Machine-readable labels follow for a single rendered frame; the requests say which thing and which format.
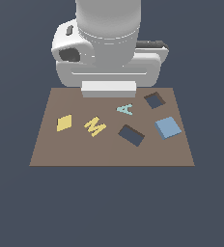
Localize blue square block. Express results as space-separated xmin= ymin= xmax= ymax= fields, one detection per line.
xmin=154 ymin=116 xmax=183 ymax=141

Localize pale gripper finger block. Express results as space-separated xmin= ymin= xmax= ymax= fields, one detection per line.
xmin=80 ymin=80 xmax=138 ymax=98

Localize yellow diamond block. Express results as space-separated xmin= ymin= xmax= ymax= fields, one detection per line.
xmin=56 ymin=114 xmax=73 ymax=132

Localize teal letter A block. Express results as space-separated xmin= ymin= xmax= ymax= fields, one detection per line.
xmin=116 ymin=102 xmax=134 ymax=116

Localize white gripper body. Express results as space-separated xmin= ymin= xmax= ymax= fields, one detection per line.
xmin=55 ymin=40 xmax=170 ymax=89

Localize yellow letter M block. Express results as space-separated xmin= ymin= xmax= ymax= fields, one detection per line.
xmin=83 ymin=116 xmax=107 ymax=138

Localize brown board with slots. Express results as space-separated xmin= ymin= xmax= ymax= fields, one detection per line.
xmin=29 ymin=87 xmax=196 ymax=168

